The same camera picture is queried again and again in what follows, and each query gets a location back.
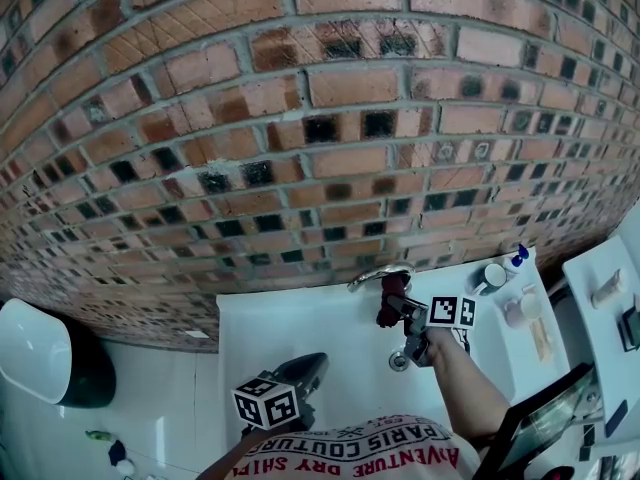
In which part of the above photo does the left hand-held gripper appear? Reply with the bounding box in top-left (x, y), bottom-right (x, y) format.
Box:
top-left (231, 351), bottom-right (330, 438)

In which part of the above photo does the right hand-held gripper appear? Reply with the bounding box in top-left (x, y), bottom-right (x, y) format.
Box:
top-left (385, 293), bottom-right (477, 368)

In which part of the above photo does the dark red cloth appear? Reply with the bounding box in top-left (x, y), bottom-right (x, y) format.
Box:
top-left (376, 272), bottom-right (415, 330)

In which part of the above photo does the chrome faucet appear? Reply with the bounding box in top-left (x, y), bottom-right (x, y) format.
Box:
top-left (346, 261), bottom-right (419, 295)

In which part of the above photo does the person's left forearm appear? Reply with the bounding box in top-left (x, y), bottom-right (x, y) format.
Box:
top-left (194, 435), bottom-right (254, 480)

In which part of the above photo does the person's right forearm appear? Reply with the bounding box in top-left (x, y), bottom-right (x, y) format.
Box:
top-left (426, 326), bottom-right (512, 440)

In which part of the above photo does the white ceramic sink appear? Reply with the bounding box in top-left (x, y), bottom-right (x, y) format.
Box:
top-left (214, 246), bottom-right (575, 452)

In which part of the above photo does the person's white printed shirt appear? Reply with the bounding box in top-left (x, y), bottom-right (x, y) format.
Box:
top-left (230, 413), bottom-right (482, 480)

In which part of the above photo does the pink cup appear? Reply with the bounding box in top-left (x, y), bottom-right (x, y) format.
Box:
top-left (501, 285), bottom-right (545, 330)

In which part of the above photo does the white bottle with blue cap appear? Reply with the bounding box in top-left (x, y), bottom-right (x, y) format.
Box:
top-left (503, 242), bottom-right (531, 275)

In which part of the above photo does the black framed glass shelf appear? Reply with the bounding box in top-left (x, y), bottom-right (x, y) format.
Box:
top-left (471, 361), bottom-right (597, 480)

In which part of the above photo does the white side shelf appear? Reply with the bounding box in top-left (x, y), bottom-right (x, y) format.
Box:
top-left (561, 234), bottom-right (640, 450)

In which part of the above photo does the beige bottle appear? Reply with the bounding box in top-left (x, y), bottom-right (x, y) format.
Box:
top-left (590, 268), bottom-right (627, 310)

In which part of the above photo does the dark blue item on floor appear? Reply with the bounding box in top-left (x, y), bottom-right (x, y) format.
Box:
top-left (106, 439), bottom-right (129, 467)

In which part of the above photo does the black box device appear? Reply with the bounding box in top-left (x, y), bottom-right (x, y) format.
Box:
top-left (616, 306), bottom-right (640, 354)

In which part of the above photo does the black phone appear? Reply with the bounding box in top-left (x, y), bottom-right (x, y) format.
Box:
top-left (603, 399), bottom-right (630, 439)

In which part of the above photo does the white toilet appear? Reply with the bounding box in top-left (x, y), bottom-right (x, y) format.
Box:
top-left (0, 296), bottom-right (74, 405)

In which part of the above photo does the white mug with dark handle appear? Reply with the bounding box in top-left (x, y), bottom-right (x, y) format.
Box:
top-left (468, 261), bottom-right (508, 298)

